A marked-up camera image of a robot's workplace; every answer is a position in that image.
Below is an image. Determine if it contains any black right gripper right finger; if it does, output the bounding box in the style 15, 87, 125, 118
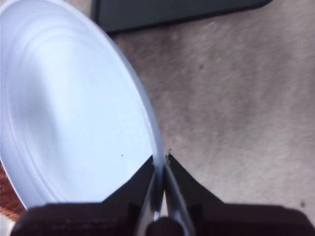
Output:
164, 153, 315, 236

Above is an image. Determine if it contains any black tray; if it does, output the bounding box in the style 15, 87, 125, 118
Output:
90, 0, 274, 34

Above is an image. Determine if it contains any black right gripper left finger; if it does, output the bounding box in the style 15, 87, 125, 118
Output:
11, 155, 156, 236

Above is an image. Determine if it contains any blue plate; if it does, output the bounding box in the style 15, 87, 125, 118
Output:
0, 0, 164, 218

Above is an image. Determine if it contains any brown wicker basket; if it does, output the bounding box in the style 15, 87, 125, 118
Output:
0, 164, 27, 223

